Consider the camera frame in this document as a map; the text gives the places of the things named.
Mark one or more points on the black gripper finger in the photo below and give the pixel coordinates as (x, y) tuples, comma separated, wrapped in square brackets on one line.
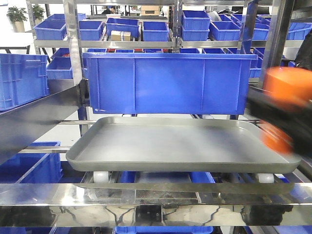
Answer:
[(287, 127)]

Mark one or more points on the grey metal tray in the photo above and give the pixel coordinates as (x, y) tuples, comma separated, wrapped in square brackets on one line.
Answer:
[(161, 144)]

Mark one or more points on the large blue bin above tray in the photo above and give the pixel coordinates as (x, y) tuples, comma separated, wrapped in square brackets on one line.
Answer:
[(168, 83)]

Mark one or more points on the blue ribbed crate far left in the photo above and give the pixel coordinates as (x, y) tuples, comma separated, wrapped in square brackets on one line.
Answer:
[(23, 78)]

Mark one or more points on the steel front shelf rail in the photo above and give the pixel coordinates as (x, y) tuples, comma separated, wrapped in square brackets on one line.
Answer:
[(155, 204)]

